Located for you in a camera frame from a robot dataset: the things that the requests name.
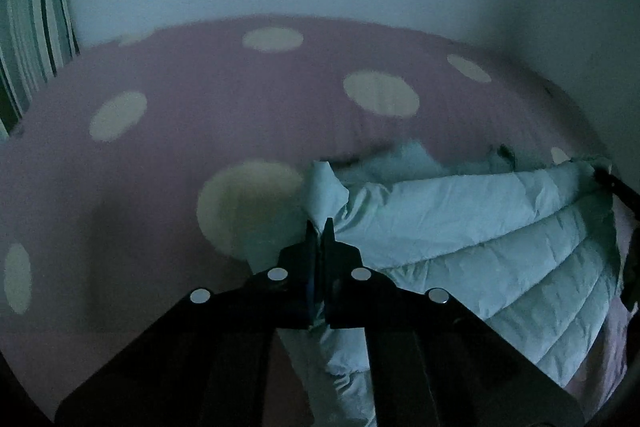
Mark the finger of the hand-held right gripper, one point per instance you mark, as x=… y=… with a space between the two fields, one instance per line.
x=617 y=187

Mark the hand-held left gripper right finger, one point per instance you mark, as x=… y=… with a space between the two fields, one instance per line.
x=342 y=287

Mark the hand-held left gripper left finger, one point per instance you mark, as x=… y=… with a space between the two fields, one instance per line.
x=300 y=287

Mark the light blue puffer jacket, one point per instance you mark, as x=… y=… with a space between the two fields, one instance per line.
x=500 y=257

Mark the bed with pink dotted sheet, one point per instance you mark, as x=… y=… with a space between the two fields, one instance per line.
x=200 y=107

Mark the striped headboard cushion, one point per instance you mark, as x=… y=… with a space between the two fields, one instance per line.
x=30 y=32

